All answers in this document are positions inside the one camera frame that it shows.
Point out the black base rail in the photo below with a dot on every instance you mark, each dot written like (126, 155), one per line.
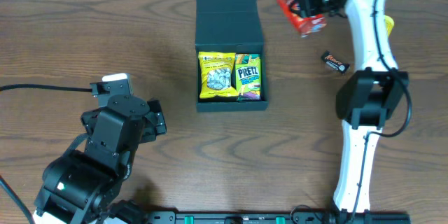
(125, 213)

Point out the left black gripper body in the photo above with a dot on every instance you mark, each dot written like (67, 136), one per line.
(158, 118)

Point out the black gift box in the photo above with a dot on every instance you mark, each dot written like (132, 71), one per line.
(230, 26)

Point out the yellow plastic canister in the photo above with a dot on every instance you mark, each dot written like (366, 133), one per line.
(389, 24)

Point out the red Hello Panda box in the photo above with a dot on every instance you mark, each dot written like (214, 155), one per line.
(304, 25)

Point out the yellow candy bag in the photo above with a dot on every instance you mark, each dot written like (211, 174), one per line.
(216, 74)

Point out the black Mars chocolate bar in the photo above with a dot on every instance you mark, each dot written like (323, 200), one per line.
(334, 63)

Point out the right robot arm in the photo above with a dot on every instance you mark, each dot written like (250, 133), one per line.
(375, 102)

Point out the green Pretz snack box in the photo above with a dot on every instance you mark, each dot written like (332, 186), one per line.
(248, 76)

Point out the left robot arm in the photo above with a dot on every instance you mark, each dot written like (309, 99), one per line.
(80, 184)

